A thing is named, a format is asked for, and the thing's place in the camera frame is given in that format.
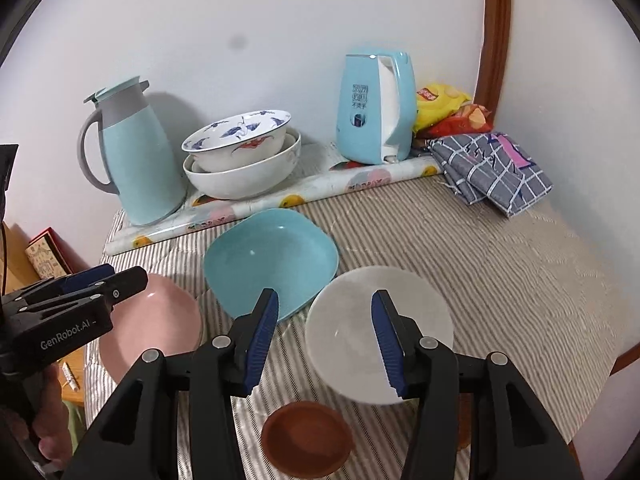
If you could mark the striped grey tablecloth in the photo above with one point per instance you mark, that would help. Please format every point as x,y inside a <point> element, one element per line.
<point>500,285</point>

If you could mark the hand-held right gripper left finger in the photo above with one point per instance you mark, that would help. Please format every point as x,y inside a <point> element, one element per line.
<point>262,345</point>

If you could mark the teal electric kettle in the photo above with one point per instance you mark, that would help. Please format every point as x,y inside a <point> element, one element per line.
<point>360,110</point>

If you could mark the wooden furniture frame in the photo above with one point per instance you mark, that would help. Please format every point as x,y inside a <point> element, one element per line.
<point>625,340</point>

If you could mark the red patterned box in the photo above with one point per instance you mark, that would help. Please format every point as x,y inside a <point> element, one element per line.
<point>45,255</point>

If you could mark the red snack bag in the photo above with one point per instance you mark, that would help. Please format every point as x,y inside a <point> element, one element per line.
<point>465,120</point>

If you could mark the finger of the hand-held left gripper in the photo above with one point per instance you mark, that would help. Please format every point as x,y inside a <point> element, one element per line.
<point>82,279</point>
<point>125,285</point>

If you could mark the pink plate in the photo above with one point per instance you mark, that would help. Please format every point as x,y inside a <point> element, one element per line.
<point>160,320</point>

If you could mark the white marker pen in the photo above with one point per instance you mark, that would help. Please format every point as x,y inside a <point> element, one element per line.
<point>70,377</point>

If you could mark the folded grey plaid cloth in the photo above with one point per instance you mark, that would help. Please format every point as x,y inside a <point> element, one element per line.
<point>500,180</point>

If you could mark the blue patterned white bowl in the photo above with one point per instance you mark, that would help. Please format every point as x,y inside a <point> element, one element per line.
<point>235,152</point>

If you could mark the large white bowl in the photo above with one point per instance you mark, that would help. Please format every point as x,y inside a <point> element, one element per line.
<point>245,182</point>

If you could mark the teal square plate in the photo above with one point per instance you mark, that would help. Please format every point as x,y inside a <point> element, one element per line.
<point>270,260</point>

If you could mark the yellow snack bag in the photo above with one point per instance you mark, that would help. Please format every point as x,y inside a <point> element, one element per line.
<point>437,105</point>

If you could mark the floral plastic table mat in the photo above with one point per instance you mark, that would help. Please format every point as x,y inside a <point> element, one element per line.
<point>240,210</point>

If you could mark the wooden door frame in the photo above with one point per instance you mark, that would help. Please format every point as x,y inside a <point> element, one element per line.
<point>497,35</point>

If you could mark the teal thermos jug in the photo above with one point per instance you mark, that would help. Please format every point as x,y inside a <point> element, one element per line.
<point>140,170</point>

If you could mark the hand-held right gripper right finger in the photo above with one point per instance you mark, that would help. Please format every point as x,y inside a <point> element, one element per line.
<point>387,345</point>

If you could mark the person's left hand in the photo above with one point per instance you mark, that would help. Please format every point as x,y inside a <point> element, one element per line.
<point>52,425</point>

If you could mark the small brown bowl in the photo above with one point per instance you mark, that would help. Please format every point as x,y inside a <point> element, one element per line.
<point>305,440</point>

